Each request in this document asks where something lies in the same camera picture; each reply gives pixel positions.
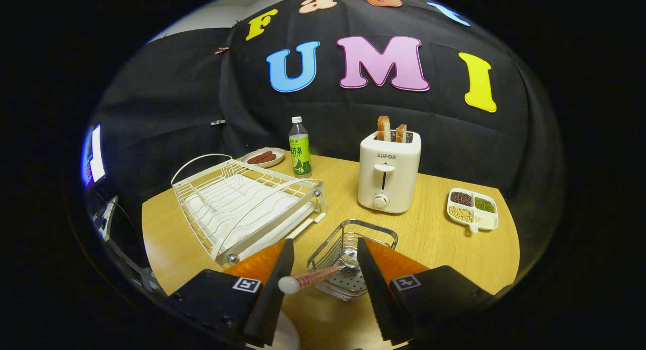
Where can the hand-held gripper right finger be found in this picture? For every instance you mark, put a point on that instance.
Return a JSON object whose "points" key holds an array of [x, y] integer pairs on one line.
{"points": [[376, 294]]}

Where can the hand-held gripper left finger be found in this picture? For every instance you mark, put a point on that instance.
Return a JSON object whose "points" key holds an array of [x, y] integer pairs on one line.
{"points": [[277, 294]]}

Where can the grey plate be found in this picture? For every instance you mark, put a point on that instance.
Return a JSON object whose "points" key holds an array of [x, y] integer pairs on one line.
{"points": [[287, 335]]}

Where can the white divided snack dish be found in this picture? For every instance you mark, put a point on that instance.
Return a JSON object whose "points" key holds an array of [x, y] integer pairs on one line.
{"points": [[487, 220]]}

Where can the white drip tray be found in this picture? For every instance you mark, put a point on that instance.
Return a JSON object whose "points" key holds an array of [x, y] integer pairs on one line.
{"points": [[222, 208]]}

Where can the white toaster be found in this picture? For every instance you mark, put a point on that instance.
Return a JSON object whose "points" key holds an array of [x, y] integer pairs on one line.
{"points": [[398, 188]]}

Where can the yellow soybeans pile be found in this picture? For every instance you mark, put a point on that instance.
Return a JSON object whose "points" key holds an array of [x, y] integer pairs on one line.
{"points": [[461, 213]]}

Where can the dark red beans pile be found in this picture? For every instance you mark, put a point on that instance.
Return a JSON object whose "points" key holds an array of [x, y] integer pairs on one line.
{"points": [[461, 198]]}

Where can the red sausage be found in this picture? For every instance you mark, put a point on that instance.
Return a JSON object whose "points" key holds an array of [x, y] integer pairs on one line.
{"points": [[258, 156], [265, 159]]}

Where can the small beige saucer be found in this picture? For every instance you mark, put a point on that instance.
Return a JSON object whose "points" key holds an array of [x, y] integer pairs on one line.
{"points": [[278, 154]]}

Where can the green label drink bottle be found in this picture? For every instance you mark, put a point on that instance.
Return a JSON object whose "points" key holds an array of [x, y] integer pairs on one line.
{"points": [[300, 155]]}

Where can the green mung beans pile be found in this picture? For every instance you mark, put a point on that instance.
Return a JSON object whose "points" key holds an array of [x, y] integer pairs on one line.
{"points": [[484, 204]]}

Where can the computer monitor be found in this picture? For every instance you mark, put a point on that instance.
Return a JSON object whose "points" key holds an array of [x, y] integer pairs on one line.
{"points": [[96, 155]]}

